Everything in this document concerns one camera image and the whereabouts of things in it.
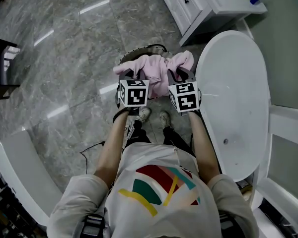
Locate black floor cable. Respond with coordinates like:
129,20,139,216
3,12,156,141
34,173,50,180
79,141,106,176

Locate person's left forearm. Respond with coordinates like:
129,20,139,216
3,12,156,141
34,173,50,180
93,111,130,182

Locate black striped trousers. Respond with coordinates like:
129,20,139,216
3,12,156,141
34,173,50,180
125,119,197,158

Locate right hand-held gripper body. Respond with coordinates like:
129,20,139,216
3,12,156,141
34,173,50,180
166,67,202,114

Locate person's right forearm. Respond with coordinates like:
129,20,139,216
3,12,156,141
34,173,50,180
187,111,221,186

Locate white curved fixture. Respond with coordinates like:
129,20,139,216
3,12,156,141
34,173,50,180
0,129,63,228

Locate white drawer cabinet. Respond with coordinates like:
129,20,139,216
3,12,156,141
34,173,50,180
154,0,268,47

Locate person's right shoe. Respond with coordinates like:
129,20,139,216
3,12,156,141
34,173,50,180
159,111,172,129

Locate white bathtub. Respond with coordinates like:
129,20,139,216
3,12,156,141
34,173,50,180
195,30,272,183

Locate dark wire basket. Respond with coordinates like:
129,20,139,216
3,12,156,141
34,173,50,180
118,44,175,66

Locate person's left shoe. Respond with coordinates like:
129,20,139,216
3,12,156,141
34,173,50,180
136,107,152,123

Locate black backpack strap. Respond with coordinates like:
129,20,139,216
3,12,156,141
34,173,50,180
81,214,106,238
218,211,245,238

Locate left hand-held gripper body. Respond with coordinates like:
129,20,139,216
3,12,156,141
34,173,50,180
116,69,150,110

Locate white framed glass partition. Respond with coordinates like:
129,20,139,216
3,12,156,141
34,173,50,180
253,104,298,238

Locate black wrist strap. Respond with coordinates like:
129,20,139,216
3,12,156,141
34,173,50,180
112,106,140,121

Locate dark wooden furniture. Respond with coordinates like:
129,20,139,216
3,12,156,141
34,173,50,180
0,35,21,101

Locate pink cloth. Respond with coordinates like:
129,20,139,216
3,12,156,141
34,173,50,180
113,50,195,100

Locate white printed t-shirt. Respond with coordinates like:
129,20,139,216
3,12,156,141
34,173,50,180
46,142,260,238

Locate person's shoe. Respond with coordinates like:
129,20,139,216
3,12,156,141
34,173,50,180
159,111,172,129
136,107,152,123

